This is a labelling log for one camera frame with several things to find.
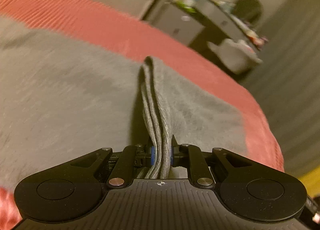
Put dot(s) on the grey small cabinet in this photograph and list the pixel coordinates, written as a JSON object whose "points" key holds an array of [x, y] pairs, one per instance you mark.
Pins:
{"points": [[176, 23]]}

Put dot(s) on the grey vanity desk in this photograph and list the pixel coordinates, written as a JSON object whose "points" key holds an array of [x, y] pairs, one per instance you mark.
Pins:
{"points": [[220, 25]]}

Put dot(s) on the red ribbed bed cover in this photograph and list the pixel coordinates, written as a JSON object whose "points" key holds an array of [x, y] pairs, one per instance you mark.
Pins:
{"points": [[102, 26]]}

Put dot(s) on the round vanity mirror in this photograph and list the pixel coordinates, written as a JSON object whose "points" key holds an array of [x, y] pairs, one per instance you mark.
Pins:
{"points": [[248, 11]]}

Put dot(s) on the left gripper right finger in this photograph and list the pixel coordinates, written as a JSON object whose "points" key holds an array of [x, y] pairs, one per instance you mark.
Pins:
{"points": [[246, 188]]}

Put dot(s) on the grey sweat pants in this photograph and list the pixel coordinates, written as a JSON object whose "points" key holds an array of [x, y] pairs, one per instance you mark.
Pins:
{"points": [[62, 98]]}

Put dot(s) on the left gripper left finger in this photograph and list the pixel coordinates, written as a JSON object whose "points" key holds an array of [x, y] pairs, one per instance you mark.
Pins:
{"points": [[73, 189]]}

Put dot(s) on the grey fluffy chair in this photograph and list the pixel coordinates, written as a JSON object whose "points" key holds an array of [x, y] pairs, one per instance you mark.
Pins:
{"points": [[238, 57]]}

